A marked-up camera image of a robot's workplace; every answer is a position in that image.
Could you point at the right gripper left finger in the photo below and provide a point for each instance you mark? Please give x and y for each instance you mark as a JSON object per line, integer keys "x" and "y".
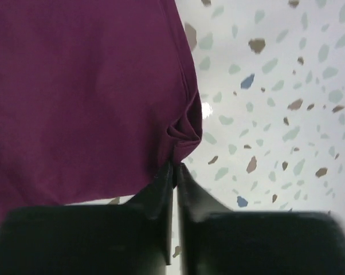
{"x": 130, "y": 238}

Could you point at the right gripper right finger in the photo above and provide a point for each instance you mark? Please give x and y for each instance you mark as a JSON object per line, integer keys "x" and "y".
{"x": 217, "y": 240}

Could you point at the purple cloth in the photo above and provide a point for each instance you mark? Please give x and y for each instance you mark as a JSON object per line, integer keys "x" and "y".
{"x": 95, "y": 96}

